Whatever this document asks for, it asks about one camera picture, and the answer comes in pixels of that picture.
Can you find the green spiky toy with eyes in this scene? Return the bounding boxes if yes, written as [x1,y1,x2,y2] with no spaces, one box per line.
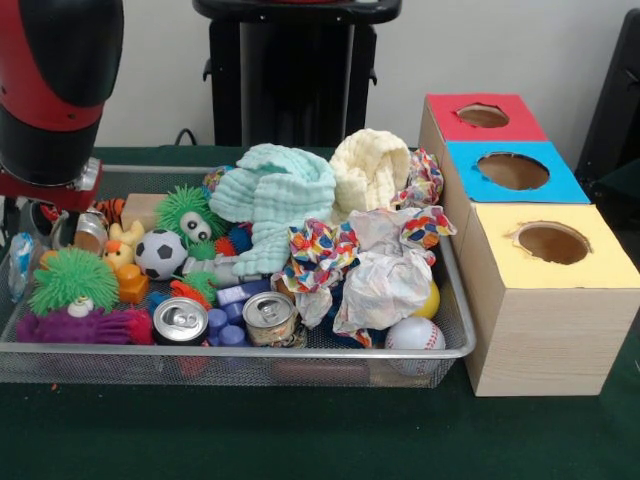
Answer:
[155,184,231,256]

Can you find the black and white soccer ball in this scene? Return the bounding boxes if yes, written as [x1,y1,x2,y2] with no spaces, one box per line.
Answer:
[134,228,189,281]

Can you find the mint green knitted cloth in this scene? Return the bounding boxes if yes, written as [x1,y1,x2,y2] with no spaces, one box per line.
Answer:
[209,143,337,279]

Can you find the wooden box with three holes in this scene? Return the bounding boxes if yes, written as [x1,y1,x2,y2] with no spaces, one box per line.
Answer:
[415,92,640,397]

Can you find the cream knitted cloth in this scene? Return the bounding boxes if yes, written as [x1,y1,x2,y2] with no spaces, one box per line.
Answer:
[328,128,414,216]

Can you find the silver topped dark can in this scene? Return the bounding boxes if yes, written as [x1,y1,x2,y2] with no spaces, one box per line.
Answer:
[152,296,210,346]

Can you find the colourful confetti print paper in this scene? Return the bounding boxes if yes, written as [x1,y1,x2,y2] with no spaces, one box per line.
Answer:
[389,147,445,209]
[332,207,457,346]
[268,218,361,329]

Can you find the black upright panel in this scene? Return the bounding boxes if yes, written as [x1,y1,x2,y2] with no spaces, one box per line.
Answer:
[574,7,640,176]

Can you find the silver topped pale can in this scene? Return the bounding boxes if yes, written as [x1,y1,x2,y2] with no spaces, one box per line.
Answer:
[242,291,300,348]

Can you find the white baseball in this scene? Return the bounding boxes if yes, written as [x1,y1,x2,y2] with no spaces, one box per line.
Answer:
[383,315,446,351]

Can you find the shallow clear mesh bin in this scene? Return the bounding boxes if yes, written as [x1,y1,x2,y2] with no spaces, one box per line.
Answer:
[0,163,477,389]

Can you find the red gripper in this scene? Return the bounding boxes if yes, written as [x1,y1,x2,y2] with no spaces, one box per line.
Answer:
[0,162,105,214]

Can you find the dark green tablecloth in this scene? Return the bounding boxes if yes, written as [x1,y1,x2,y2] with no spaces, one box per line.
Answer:
[0,144,640,480]
[592,159,640,236]

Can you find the crushed clear plastic bottle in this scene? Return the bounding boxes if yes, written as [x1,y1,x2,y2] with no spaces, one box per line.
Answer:
[8,232,35,304]

